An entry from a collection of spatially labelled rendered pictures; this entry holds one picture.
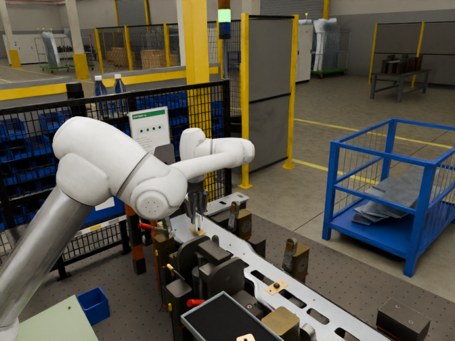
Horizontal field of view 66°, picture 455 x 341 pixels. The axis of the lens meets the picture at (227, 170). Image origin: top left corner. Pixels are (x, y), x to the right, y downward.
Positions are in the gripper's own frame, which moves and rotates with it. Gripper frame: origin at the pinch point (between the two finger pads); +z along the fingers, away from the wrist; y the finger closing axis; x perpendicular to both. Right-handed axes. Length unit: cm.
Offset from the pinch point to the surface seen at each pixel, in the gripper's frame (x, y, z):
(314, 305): -60, 3, 5
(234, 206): -6.7, 15.7, -4.8
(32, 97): 199, -15, -31
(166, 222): -1.7, -15.4, -6.8
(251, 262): -31.0, 3.1, 5.2
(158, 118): 54, 15, -34
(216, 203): 16.6, 23.4, 5.4
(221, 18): 55, 61, -83
